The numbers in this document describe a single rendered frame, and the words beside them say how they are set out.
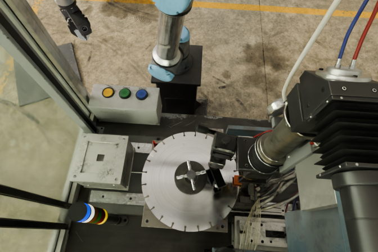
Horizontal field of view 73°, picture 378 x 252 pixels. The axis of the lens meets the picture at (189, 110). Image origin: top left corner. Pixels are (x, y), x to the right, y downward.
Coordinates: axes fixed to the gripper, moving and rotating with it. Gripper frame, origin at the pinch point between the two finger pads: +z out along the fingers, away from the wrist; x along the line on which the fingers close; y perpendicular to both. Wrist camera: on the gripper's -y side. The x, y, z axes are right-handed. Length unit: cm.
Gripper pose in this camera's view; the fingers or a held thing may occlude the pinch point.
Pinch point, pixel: (86, 39)
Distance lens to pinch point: 129.3
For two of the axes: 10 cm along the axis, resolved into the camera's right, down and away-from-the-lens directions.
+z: -0.1, 4.4, 9.0
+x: -8.1, 5.3, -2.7
